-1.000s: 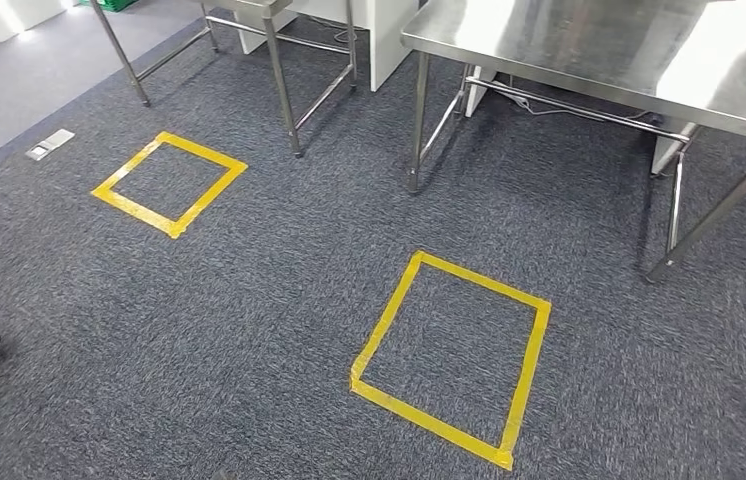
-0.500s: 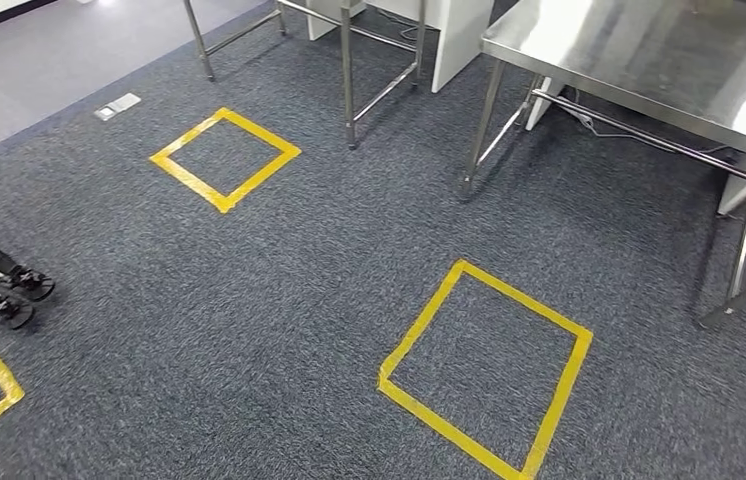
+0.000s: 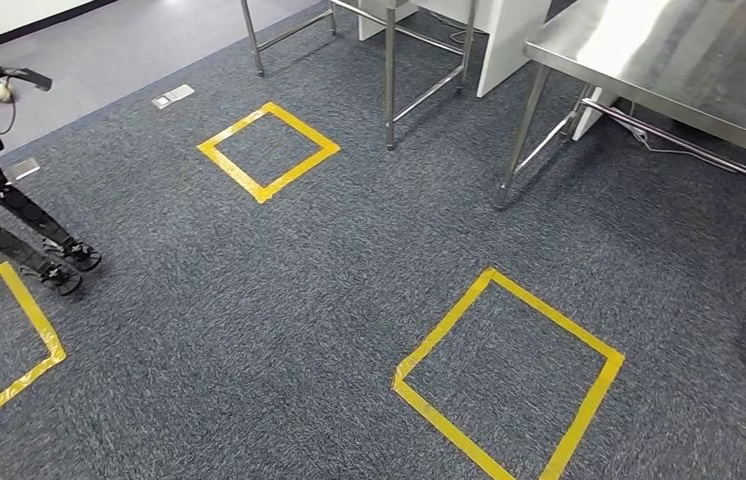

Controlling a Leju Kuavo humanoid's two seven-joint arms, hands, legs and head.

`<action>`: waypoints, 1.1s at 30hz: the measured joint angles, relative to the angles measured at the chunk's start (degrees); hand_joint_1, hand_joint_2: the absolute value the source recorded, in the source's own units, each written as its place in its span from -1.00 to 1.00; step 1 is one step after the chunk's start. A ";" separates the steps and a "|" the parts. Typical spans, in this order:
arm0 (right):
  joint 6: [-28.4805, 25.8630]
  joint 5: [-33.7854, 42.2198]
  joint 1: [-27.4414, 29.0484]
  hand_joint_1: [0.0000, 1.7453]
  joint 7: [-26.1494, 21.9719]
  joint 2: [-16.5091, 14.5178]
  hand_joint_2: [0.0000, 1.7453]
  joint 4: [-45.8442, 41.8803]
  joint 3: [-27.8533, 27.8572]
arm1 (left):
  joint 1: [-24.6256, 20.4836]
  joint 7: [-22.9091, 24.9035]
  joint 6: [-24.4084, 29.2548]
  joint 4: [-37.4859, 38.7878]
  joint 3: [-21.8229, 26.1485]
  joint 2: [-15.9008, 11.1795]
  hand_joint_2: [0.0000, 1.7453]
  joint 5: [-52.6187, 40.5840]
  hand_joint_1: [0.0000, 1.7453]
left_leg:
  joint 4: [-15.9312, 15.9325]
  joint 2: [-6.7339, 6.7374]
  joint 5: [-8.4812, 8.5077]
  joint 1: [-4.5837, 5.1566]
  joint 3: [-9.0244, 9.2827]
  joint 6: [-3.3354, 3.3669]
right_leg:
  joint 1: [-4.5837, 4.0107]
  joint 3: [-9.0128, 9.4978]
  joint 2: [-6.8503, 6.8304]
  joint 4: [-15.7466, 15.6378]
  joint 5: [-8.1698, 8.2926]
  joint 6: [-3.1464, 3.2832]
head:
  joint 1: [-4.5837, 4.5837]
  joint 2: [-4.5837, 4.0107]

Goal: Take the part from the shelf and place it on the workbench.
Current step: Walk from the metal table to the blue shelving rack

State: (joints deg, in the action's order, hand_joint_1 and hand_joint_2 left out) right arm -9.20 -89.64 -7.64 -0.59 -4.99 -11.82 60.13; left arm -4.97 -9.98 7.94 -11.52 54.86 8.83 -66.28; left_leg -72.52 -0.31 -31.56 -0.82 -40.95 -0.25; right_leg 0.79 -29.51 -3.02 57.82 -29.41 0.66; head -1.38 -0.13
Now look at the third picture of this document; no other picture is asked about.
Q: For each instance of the yellow floor tape square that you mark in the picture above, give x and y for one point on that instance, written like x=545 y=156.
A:
x=240 y=175
x=585 y=414
x=42 y=331

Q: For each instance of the stainless steel table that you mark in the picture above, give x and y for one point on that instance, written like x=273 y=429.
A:
x=390 y=79
x=678 y=60

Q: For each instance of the silver floor socket plate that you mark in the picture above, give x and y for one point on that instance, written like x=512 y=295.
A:
x=24 y=169
x=173 y=97

